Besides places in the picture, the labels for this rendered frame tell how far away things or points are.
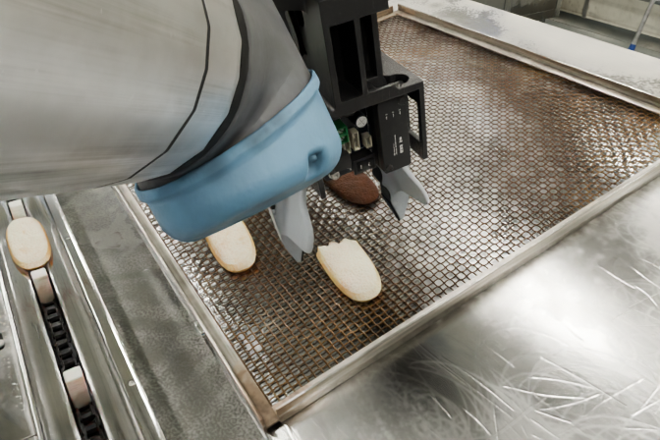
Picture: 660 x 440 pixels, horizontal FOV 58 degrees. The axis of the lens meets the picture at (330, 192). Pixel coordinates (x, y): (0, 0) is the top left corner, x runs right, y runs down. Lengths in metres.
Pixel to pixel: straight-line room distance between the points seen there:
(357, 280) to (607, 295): 0.18
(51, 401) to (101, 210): 0.31
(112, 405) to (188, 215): 0.33
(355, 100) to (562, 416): 0.24
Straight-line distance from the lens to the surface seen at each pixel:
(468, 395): 0.42
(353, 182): 0.57
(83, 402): 0.53
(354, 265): 0.49
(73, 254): 0.64
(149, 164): 0.16
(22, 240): 0.69
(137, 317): 0.62
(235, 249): 0.53
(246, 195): 0.19
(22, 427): 0.50
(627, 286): 0.50
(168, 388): 0.55
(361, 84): 0.32
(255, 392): 0.44
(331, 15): 0.30
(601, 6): 4.57
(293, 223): 0.40
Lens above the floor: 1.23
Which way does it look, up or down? 32 degrees down
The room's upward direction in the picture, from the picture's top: straight up
